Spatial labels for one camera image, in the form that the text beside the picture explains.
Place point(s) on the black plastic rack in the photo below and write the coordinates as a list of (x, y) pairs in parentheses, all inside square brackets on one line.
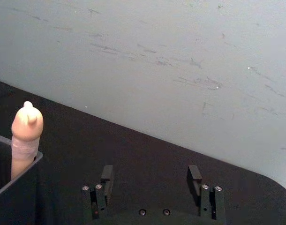
[(14, 199)]

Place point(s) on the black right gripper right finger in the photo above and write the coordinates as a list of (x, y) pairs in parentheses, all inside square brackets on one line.
[(194, 180)]

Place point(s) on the pale peach taped tool part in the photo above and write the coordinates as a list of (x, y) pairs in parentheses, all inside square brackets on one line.
[(25, 131)]

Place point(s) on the black table cloth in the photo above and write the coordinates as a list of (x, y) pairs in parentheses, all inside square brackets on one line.
[(143, 159)]

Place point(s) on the plain pale wall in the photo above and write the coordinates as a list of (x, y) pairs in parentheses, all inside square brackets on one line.
[(143, 47)]

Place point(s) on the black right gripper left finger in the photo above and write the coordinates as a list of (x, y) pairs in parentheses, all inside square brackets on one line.
[(105, 178)]

